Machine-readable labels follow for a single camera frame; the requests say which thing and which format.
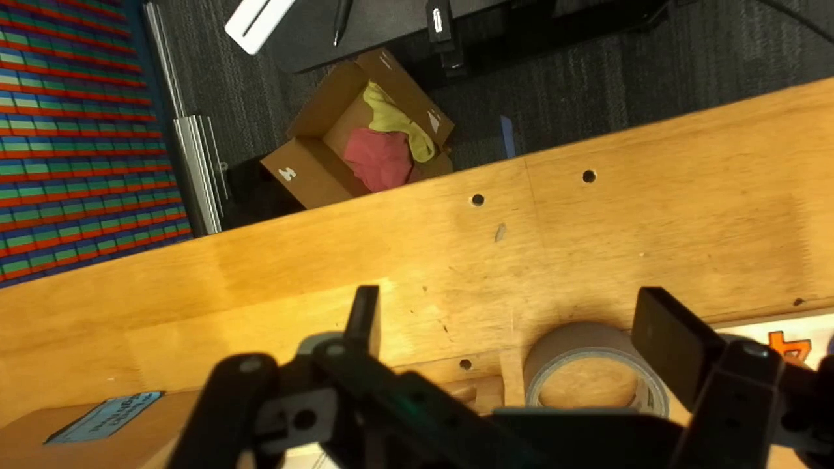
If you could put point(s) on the open cardboard box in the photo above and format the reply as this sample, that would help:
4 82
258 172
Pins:
301 165

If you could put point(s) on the large cardboard shipping box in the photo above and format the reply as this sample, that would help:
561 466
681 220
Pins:
36 438

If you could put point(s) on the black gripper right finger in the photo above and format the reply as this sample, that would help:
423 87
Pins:
678 340

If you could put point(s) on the grey duct tape roll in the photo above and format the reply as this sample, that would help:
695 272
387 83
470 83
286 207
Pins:
557 343

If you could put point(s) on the white card orange print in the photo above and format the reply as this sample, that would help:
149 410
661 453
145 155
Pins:
765 328

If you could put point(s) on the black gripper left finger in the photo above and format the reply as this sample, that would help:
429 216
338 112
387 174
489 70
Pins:
367 322

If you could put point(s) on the aluminium extrusion rail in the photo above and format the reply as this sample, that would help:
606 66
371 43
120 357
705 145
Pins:
196 156

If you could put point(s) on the yellow cloth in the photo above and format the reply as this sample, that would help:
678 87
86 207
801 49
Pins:
393 112

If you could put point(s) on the pink cloth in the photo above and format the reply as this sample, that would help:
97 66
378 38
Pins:
378 156

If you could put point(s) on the multicoloured striped panel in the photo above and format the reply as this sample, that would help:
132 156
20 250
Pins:
79 131

